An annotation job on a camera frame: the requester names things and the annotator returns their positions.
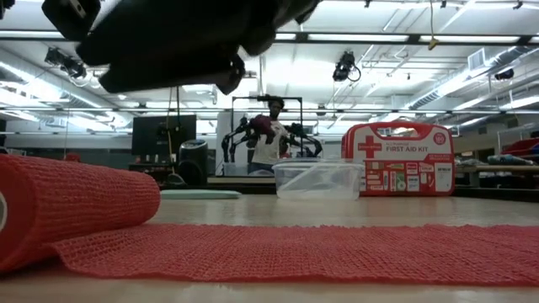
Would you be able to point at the clear plastic container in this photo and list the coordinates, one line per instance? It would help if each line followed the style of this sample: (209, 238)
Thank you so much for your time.
(318, 181)

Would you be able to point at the black ceiling speaker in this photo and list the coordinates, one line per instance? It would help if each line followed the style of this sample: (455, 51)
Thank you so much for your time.
(504, 74)

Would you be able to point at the red and blue bundle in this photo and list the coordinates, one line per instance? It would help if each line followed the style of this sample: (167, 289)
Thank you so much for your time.
(522, 147)

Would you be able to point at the black aluminium rig frame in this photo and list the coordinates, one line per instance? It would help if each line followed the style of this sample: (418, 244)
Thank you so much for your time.
(497, 194)

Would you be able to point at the black ceiling camera mount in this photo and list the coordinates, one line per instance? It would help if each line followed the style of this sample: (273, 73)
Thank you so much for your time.
(63, 61)

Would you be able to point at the yellow hanging plug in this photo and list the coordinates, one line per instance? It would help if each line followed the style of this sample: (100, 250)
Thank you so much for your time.
(433, 42)

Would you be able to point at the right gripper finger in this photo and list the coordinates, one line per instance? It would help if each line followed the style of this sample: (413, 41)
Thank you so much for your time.
(168, 33)
(168, 78)

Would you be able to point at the black low shelf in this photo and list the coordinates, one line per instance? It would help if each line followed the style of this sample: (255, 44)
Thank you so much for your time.
(147, 174)

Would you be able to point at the wooden background table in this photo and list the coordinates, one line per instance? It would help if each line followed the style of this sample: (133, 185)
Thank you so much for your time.
(505, 168)

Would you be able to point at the grey cloth bundle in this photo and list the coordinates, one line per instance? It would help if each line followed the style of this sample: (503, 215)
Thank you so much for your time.
(509, 160)

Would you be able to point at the person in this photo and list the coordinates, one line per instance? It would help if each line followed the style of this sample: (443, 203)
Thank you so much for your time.
(267, 151)

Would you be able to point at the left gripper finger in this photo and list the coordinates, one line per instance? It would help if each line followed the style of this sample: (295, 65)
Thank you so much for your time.
(71, 17)

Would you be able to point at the teal container lid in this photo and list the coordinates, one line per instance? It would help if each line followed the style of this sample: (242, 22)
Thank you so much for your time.
(198, 194)

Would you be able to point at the black monitor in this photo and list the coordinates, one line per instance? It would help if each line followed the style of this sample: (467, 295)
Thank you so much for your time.
(147, 134)

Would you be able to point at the red first aid kit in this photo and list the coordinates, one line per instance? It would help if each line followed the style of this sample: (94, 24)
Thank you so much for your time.
(400, 147)

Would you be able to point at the red elastic bandage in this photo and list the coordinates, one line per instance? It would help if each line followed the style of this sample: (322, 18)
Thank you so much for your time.
(252, 252)

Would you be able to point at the black background robot arm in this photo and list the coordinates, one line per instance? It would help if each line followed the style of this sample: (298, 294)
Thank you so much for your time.
(309, 143)
(243, 126)

